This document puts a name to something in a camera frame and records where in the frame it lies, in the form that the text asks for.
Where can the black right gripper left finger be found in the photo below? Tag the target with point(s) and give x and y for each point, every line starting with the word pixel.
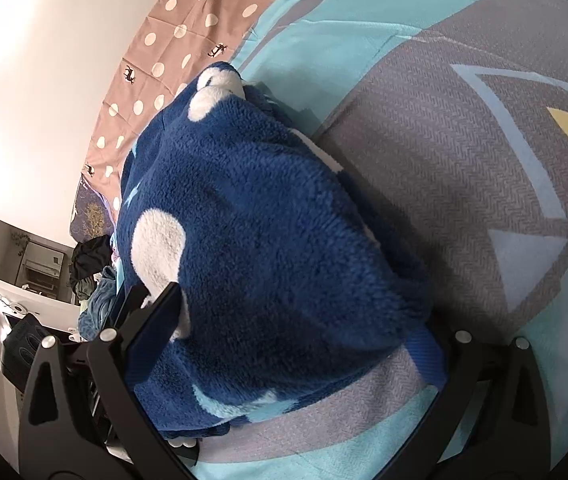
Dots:
pixel 81 418

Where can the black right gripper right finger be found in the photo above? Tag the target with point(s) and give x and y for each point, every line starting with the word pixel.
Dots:
pixel 510 438

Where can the navy fleece garment with dots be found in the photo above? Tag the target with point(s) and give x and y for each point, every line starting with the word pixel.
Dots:
pixel 291 285

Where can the teal blue clothes heap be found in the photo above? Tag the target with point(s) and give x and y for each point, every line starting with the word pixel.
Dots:
pixel 92 319

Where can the black clothes heap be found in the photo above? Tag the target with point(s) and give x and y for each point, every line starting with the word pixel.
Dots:
pixel 89 258

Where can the white shelf unit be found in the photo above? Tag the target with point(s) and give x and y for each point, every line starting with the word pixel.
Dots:
pixel 34 278

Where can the purple floral cloth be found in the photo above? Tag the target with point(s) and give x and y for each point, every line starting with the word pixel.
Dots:
pixel 90 216

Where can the turquoise and grey bed sheet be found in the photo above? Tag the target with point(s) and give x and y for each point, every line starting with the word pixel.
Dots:
pixel 452 117

